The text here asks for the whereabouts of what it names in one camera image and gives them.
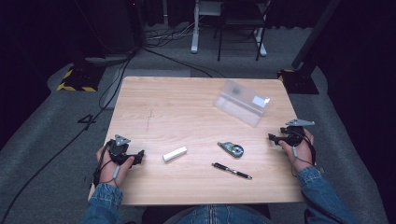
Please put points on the person's lap in jeans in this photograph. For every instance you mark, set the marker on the person's lap in jeans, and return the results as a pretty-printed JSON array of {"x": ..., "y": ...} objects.
[{"x": 221, "y": 215}]

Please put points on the person's left hand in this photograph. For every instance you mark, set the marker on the person's left hand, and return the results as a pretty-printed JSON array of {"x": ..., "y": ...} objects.
[{"x": 109, "y": 171}]

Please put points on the black pen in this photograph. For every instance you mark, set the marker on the black pen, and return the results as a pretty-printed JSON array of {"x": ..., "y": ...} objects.
[{"x": 232, "y": 170}]

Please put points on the clear plastic pencil case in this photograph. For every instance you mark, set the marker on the clear plastic pencil case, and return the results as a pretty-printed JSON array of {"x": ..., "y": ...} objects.
[{"x": 236, "y": 105}]

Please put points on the white desk frame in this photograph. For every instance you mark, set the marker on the white desk frame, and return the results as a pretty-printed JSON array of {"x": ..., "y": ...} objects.
[{"x": 195, "y": 37}]

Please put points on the black chair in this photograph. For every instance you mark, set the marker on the black chair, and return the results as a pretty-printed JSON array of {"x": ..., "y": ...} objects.
[{"x": 241, "y": 21}]

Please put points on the black stand with slanted pole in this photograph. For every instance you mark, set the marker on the black stand with slanted pole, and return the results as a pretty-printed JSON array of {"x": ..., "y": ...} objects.
[{"x": 300, "y": 81}]

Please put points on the dark equipment case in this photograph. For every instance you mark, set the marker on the dark equipment case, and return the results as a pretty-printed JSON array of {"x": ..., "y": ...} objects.
[{"x": 109, "y": 28}]

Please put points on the yellow black striped stand base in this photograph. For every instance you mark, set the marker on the yellow black striped stand base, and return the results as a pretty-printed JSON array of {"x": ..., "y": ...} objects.
[{"x": 81, "y": 79}]

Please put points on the white eraser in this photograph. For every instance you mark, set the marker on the white eraser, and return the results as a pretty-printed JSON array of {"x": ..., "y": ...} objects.
[{"x": 175, "y": 154}]

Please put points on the grey tape strip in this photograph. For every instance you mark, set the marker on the grey tape strip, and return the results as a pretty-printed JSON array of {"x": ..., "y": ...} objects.
[{"x": 321, "y": 170}]

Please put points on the person's right hand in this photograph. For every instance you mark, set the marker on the person's right hand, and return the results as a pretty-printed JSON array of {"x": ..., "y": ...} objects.
[{"x": 303, "y": 154}]

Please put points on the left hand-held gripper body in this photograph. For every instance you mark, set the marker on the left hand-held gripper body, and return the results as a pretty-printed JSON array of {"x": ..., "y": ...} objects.
[{"x": 120, "y": 151}]

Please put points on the green grey correction tape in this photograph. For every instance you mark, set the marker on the green grey correction tape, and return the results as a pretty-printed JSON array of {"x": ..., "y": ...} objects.
[{"x": 232, "y": 149}]

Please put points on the round dark table grommet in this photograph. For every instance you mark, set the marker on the round dark table grommet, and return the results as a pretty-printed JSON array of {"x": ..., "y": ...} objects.
[{"x": 236, "y": 90}]

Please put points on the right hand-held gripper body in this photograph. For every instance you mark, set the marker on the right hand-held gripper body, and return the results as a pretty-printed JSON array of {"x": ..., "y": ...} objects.
[{"x": 294, "y": 137}]

